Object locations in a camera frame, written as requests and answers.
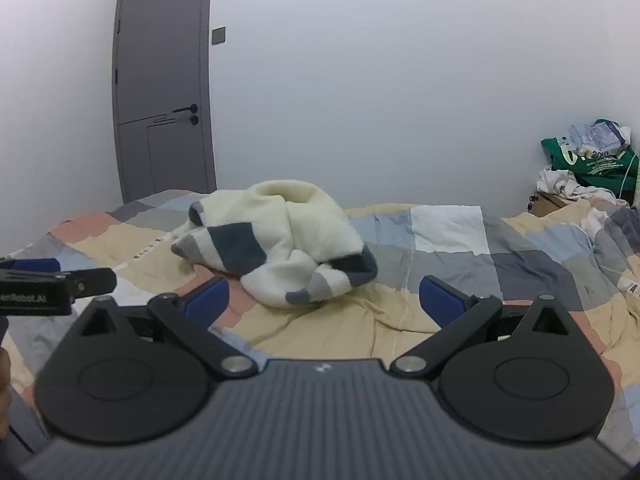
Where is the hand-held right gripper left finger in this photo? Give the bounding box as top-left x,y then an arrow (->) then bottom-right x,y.
79,276 -> 259,379

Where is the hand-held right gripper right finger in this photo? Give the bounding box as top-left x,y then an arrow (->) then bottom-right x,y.
389,275 -> 571,379

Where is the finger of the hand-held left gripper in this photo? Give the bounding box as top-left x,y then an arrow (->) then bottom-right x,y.
56,268 -> 119,296
0,257 -> 62,274

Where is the white grey striped sweater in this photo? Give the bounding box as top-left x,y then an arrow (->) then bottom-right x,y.
171,179 -> 379,309

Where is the patchwork duvet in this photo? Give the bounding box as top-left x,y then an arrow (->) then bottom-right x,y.
0,189 -> 640,463

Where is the white crumpled cloth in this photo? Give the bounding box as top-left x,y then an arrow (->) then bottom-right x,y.
537,166 -> 629,202

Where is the grey door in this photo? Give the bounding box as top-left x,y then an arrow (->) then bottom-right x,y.
112,0 -> 217,205

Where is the green bag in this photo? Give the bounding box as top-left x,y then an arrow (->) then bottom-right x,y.
541,119 -> 640,206

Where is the pale purple packet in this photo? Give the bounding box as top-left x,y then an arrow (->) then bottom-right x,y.
569,121 -> 633,155

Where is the white cable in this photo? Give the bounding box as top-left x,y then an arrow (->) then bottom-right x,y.
616,150 -> 640,197

